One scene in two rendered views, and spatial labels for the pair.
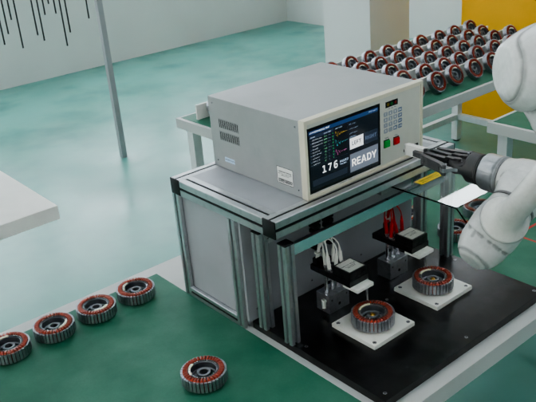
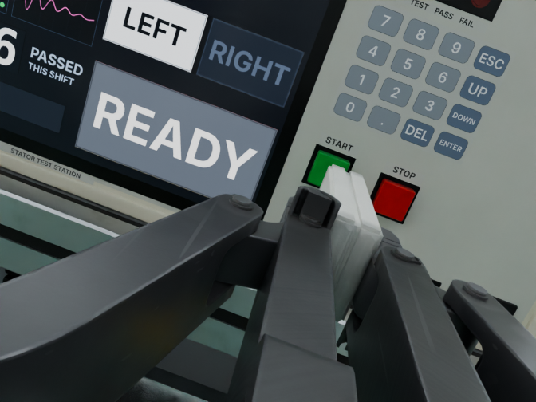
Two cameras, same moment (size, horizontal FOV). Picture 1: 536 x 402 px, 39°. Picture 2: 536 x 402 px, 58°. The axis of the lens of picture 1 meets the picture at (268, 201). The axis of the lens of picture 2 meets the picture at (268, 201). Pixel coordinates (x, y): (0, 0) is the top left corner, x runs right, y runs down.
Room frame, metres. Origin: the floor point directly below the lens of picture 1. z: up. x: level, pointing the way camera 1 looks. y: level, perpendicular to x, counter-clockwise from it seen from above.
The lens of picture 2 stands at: (1.64, -0.47, 1.23)
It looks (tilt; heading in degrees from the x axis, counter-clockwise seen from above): 17 degrees down; 39
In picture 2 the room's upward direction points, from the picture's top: 21 degrees clockwise
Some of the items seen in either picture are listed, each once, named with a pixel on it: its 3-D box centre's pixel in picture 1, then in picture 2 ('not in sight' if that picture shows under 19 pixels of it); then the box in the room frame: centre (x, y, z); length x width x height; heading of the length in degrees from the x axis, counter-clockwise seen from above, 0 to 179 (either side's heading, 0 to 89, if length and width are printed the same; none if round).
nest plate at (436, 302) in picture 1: (432, 288); not in sight; (1.78, -0.43, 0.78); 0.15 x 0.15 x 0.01; 38
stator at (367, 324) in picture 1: (372, 316); not in sight; (1.63, -0.24, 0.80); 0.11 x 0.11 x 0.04
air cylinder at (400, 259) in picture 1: (392, 264); not in sight; (1.89, -0.34, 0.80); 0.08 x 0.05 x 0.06; 128
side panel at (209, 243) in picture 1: (211, 257); not in sight; (1.82, 0.17, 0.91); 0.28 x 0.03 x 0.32; 38
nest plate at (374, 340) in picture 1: (372, 324); not in sight; (1.63, -0.24, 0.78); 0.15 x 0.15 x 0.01; 38
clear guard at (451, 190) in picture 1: (451, 192); not in sight; (1.83, -0.49, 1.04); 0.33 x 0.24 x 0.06; 38
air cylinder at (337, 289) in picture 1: (333, 297); not in sight; (1.74, -0.15, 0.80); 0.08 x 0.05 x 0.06; 128
